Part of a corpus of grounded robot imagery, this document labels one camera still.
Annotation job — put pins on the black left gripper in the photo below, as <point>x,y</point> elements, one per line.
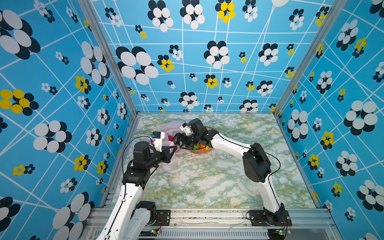
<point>163,153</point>

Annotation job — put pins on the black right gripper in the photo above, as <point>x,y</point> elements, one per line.
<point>183,136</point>

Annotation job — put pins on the pink printed plastic bag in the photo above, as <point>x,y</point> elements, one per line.
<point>170,131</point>

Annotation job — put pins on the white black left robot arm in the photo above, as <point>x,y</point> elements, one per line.
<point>130,214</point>

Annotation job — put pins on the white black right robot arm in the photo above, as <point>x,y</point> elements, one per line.
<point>256,164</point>

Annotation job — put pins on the pink scalloped fruit bowl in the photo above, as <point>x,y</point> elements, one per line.
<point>204,150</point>

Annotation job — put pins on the orange yellow mango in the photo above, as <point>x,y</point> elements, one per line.
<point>204,147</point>

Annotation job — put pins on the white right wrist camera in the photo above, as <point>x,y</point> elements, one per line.
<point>186,129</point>

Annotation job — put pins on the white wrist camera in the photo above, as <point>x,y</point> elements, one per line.
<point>186,129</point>
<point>157,140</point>

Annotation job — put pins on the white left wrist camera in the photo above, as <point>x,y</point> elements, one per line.
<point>157,140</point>

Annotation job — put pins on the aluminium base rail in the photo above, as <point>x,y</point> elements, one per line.
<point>239,224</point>

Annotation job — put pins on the aluminium frame post left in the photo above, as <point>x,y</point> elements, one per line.
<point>102,41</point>

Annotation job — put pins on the aluminium frame post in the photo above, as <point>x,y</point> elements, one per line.
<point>102,41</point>
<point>334,12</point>

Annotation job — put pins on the aluminium frame post right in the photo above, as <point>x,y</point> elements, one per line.
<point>334,12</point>

